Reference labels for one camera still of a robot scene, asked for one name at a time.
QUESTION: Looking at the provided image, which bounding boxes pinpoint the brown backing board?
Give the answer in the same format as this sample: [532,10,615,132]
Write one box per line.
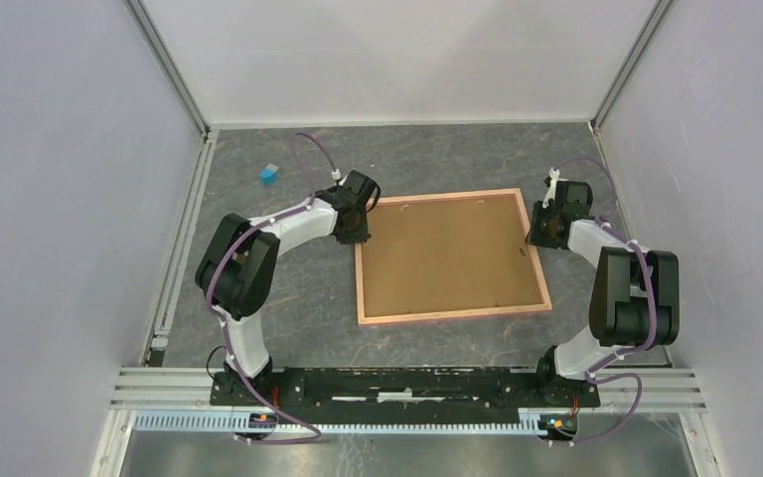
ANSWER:
[362,195,546,319]

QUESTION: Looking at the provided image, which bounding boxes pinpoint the pink wooden picture frame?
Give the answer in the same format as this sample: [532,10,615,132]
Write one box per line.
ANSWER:
[354,188,553,329]

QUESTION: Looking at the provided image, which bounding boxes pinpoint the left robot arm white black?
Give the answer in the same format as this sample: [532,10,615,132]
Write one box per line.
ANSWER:
[195,171,381,405]

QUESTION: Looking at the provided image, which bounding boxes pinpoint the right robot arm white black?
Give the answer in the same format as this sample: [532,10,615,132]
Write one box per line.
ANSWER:
[527,178,681,405]

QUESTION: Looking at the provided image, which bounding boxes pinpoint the blue cube block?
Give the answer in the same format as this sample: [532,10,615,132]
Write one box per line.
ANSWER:
[259,163,279,185]

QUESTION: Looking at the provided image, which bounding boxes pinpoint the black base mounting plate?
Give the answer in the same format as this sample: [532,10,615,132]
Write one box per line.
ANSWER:
[209,367,601,427]

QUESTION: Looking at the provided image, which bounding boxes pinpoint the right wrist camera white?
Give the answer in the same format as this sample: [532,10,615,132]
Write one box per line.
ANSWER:
[541,167,562,209]

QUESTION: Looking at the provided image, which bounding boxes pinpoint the slotted cable duct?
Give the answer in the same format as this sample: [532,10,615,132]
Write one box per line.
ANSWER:
[133,410,546,437]

